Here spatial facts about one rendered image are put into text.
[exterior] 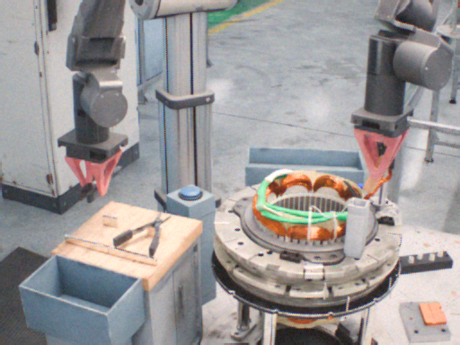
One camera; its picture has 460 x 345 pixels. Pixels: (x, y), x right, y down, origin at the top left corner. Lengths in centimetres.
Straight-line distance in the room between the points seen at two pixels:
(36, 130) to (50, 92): 23
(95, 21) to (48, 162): 244
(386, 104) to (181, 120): 65
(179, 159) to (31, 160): 202
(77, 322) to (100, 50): 41
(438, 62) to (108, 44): 48
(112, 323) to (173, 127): 60
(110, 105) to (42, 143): 240
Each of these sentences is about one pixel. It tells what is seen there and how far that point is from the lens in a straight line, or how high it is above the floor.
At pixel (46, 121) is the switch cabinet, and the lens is 329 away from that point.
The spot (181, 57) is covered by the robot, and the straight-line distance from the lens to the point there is 145.
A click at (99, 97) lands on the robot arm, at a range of 96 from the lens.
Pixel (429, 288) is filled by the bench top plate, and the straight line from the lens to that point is 157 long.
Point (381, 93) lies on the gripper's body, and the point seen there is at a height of 137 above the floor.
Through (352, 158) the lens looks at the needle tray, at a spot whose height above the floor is 105.
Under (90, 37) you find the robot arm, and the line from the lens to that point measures 100.
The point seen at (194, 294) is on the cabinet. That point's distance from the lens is 127.
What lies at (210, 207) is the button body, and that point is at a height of 101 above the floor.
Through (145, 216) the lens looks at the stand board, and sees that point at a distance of 123.
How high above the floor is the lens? 166
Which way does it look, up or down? 26 degrees down
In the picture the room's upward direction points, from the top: straight up
